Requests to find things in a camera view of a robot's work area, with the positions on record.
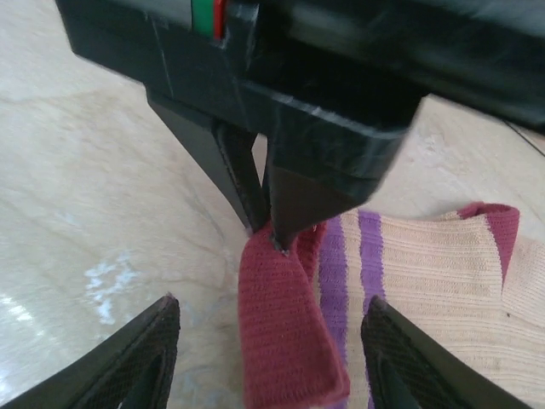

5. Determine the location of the beige sock with red toe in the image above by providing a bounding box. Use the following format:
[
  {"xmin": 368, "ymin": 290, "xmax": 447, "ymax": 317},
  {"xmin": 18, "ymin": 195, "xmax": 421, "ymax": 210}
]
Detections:
[{"xmin": 236, "ymin": 202, "xmax": 545, "ymax": 409}]

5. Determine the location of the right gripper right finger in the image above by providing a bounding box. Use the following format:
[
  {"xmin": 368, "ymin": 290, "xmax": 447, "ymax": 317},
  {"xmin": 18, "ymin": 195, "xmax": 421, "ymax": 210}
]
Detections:
[{"xmin": 360, "ymin": 296, "xmax": 545, "ymax": 409}]

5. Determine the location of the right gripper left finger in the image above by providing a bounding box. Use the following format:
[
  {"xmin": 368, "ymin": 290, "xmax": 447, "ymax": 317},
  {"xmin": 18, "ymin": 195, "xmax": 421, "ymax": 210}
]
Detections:
[{"xmin": 0, "ymin": 296, "xmax": 182, "ymax": 409}]

